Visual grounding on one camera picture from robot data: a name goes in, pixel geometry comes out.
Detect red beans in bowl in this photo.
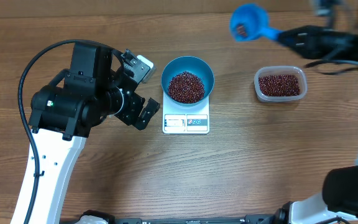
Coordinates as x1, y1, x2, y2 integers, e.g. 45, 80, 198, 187
168, 71, 205, 104

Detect clear plastic food container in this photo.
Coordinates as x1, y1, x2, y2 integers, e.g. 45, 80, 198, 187
254, 66, 308, 103

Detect red beans in container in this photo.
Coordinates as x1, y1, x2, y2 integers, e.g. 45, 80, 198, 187
258, 75, 300, 97

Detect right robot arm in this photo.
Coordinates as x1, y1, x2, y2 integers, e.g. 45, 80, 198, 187
267, 26, 358, 223

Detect blue plastic measuring scoop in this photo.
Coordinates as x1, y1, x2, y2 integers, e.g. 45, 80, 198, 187
229, 3, 282, 42

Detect red beans in scoop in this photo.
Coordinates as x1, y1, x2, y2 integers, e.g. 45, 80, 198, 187
236, 24, 248, 38

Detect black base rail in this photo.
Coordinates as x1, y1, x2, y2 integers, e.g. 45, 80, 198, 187
60, 209, 290, 224

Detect white digital kitchen scale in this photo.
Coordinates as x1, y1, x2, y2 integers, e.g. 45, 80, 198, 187
162, 93, 210, 134

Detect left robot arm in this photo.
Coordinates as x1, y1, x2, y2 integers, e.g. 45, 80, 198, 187
12, 39, 160, 223

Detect teal metal bowl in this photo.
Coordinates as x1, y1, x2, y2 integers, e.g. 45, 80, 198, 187
161, 56, 215, 105

